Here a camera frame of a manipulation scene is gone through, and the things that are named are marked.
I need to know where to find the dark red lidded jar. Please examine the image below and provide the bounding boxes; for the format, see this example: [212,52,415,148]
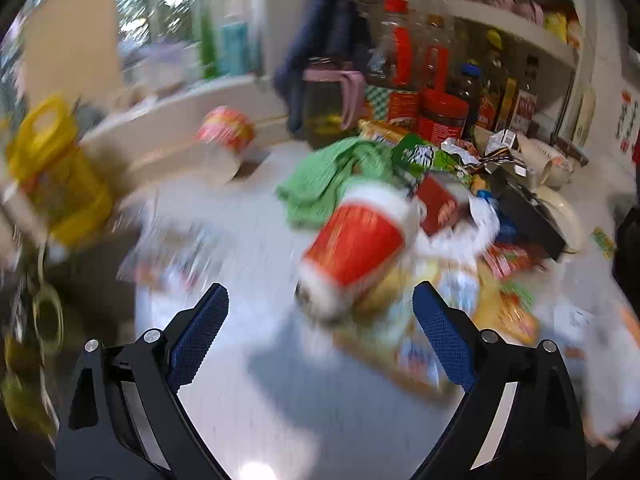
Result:
[417,89,471,146]

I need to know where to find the orange snack packet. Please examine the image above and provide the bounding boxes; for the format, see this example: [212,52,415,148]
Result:
[475,245,541,346]

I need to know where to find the green snack packet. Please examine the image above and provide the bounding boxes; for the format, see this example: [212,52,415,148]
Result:
[392,135,481,187]

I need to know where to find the teal container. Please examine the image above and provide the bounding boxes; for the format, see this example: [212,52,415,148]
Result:
[220,22,251,76]

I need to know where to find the dark bottle blue cap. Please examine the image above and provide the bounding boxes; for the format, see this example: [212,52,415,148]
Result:
[457,62,483,136]

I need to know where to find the silver foil wrapper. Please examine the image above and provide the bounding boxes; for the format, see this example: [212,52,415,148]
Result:
[440,137,528,177]

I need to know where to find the white cup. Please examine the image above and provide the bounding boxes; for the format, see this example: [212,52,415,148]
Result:
[520,137,576,191]

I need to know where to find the small green packet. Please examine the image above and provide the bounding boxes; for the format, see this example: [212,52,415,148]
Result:
[591,227,619,261]

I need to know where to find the dark sauce bottle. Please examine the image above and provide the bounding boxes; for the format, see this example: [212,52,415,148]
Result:
[510,55,541,133]

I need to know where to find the white crumpled paper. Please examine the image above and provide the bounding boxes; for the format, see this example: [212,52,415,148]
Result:
[415,195,501,261]

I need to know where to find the green ring tool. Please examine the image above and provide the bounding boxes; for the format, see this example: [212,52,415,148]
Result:
[27,240,66,356]

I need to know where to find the red carton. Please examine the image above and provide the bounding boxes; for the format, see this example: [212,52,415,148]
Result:
[417,175,461,236]

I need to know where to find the yellow plastic jug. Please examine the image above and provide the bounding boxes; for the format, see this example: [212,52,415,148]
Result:
[5,95,113,248]

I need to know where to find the red yellow label jar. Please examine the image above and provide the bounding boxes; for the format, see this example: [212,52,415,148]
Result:
[197,105,256,185]

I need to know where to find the red white wall poster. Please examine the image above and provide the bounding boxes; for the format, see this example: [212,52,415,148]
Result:
[620,89,640,163]

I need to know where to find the beige board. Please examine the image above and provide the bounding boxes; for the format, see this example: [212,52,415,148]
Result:
[22,0,123,106]

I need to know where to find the glass jar pink lid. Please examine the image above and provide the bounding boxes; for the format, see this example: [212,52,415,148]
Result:
[302,57,366,148]

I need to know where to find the white plastic bag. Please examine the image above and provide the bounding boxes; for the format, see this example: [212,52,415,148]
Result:
[575,300,640,441]

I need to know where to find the window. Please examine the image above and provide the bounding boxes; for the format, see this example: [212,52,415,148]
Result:
[115,0,201,53]

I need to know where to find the white bowl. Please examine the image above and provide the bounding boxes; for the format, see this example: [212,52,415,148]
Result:
[530,187,586,253]

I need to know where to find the black box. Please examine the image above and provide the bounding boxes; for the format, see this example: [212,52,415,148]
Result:
[492,170,568,261]

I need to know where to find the orange label jar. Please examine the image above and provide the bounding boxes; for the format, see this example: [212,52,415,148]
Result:
[387,90,421,126]

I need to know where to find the pink cloth items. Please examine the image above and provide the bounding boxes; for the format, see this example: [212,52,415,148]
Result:
[480,0,546,26]

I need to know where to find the yellow bag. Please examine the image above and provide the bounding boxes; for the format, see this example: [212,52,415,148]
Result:
[544,10,569,43]

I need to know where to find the green cloth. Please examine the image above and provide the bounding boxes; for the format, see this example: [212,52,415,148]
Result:
[276,137,401,228]

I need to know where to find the dark hanging jacket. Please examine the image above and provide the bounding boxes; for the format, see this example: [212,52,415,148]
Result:
[272,0,373,136]

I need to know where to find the clear crumpled wrapper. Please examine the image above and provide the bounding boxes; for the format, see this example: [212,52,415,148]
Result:
[117,220,226,291]

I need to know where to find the yellow flat packaging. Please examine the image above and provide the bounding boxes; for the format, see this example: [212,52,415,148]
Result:
[345,260,481,396]

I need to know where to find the green bottle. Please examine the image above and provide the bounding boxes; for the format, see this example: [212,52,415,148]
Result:
[201,10,221,81]

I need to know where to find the clear bottle red cap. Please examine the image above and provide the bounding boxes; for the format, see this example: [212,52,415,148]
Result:
[377,0,421,93]

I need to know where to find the red paper cup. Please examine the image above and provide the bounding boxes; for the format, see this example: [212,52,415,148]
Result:
[295,185,421,318]

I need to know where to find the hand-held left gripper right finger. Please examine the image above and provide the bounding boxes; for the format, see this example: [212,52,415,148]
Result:
[412,281,586,480]

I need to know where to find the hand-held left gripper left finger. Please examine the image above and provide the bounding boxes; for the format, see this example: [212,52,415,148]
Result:
[56,282,231,480]

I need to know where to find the clear bottle red label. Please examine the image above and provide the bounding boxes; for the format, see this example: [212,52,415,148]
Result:
[422,12,453,93]

